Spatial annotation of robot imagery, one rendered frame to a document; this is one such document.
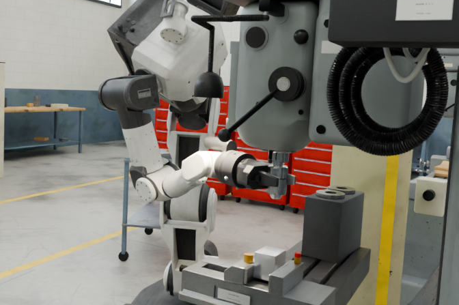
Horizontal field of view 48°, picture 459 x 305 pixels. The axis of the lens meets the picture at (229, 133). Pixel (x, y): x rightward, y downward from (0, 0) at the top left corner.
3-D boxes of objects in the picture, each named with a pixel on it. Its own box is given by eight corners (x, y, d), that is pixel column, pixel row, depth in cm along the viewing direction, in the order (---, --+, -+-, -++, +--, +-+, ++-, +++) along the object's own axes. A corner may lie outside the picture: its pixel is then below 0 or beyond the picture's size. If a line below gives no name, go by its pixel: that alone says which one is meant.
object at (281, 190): (272, 190, 122) (273, 167, 121) (289, 193, 119) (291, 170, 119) (262, 193, 118) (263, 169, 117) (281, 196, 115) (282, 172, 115)
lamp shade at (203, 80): (198, 96, 128) (199, 71, 128) (226, 97, 127) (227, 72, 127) (190, 96, 121) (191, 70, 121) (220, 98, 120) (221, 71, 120)
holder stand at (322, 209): (300, 254, 161) (304, 192, 159) (326, 239, 179) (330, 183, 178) (337, 263, 155) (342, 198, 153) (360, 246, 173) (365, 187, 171)
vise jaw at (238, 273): (223, 280, 118) (224, 263, 118) (248, 265, 129) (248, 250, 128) (246, 286, 115) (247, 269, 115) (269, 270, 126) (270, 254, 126)
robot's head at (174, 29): (164, 47, 147) (157, 27, 139) (169, 19, 151) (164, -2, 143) (186, 48, 146) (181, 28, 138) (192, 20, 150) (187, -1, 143)
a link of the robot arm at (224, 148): (219, 186, 127) (192, 178, 136) (251, 184, 134) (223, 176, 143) (223, 140, 126) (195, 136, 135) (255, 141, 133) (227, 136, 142)
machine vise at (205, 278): (176, 298, 123) (178, 254, 122) (208, 280, 136) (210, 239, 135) (315, 340, 106) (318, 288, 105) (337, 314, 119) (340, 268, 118)
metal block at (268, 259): (253, 277, 118) (254, 252, 117) (264, 269, 123) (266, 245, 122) (274, 282, 115) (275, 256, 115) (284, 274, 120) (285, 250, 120)
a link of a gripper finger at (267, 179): (279, 189, 115) (259, 184, 119) (279, 175, 114) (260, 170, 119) (274, 190, 114) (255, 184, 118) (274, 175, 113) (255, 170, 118)
